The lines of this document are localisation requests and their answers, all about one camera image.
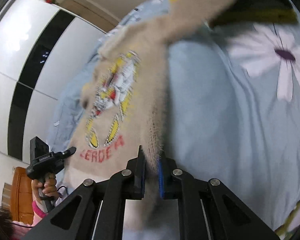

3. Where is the beige fluffy cartoon sweater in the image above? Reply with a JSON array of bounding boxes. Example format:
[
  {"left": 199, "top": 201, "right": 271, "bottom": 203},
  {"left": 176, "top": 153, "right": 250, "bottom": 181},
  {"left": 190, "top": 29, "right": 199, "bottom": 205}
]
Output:
[{"left": 64, "top": 0, "right": 236, "bottom": 230}]

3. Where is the pink sleeve forearm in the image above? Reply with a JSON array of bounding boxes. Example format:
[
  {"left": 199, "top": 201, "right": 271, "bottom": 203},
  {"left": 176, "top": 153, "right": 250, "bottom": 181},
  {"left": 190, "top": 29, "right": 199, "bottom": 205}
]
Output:
[{"left": 32, "top": 200, "right": 47, "bottom": 226}]

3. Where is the person's left hand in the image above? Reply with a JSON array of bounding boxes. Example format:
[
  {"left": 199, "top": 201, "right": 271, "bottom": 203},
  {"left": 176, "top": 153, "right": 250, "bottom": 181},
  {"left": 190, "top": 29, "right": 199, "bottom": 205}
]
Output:
[{"left": 31, "top": 173, "right": 59, "bottom": 202}]

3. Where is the wooden nightstand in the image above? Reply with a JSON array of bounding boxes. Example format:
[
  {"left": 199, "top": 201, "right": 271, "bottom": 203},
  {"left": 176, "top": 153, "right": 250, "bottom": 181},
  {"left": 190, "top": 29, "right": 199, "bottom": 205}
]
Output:
[{"left": 1, "top": 167, "right": 34, "bottom": 224}]

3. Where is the blue floral duvet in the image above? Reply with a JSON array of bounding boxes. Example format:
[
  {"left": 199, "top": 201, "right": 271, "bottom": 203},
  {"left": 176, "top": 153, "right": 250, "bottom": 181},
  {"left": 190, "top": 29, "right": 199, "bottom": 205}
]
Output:
[{"left": 46, "top": 0, "right": 300, "bottom": 240}]

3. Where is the white black wardrobe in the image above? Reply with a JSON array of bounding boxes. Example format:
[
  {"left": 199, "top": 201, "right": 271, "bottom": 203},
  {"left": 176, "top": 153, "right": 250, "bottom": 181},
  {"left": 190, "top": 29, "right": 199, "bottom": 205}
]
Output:
[{"left": 0, "top": 0, "right": 104, "bottom": 163}]

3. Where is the dark green yellow folded garment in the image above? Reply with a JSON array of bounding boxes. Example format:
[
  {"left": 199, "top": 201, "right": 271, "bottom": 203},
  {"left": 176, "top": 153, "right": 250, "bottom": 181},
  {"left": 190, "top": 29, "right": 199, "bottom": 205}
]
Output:
[{"left": 209, "top": 0, "right": 298, "bottom": 28}]

